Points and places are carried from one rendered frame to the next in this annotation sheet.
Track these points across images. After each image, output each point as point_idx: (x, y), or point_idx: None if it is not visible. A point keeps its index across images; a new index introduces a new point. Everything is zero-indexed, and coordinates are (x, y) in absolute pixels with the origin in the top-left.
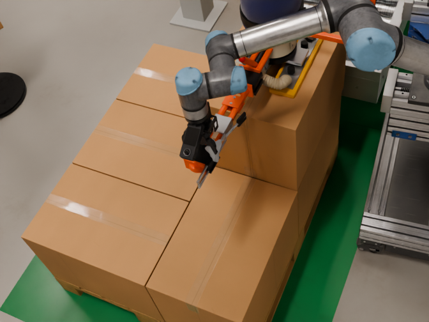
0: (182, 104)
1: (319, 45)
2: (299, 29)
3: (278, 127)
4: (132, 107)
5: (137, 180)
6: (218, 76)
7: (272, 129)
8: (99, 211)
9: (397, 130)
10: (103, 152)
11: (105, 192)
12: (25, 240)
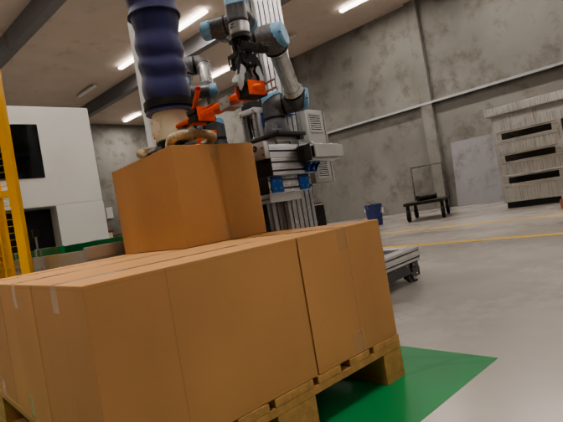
0: (240, 12)
1: None
2: None
3: (240, 145)
4: (35, 276)
5: (146, 259)
6: None
7: (236, 150)
8: (150, 263)
9: (277, 174)
10: (62, 275)
11: (128, 265)
12: (90, 295)
